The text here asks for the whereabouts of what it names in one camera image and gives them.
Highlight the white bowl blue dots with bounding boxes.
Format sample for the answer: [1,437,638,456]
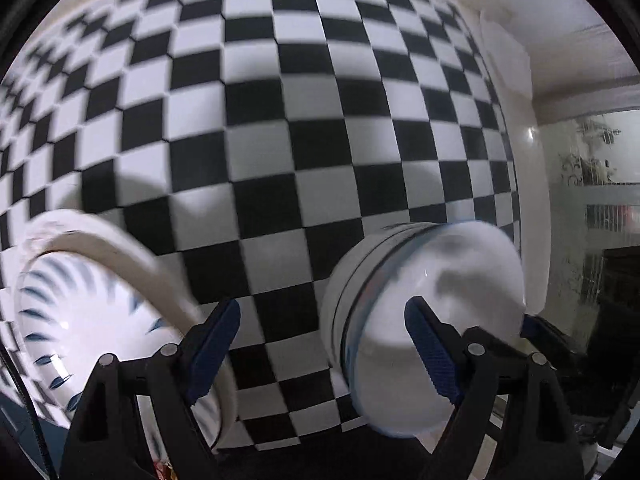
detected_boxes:
[342,221,525,438]

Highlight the white plate grey flower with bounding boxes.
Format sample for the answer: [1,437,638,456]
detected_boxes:
[16,209,241,451]

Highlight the white plate blue leaf pattern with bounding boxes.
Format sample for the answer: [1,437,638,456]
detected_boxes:
[14,251,224,449]

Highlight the plain white bowl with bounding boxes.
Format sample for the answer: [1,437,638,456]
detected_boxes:
[319,223,412,368]

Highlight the white bowl dark rim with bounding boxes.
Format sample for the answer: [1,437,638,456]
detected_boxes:
[333,222,438,377]

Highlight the blue cabinet door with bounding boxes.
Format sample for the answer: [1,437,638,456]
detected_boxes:
[1,394,68,472]

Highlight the glass sliding door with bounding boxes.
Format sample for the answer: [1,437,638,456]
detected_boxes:
[537,109,640,321]

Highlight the black white checkered tablecloth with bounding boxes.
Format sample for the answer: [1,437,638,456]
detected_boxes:
[1,0,520,450]

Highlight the crumpled white tissue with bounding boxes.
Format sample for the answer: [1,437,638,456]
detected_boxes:
[480,10,534,101]

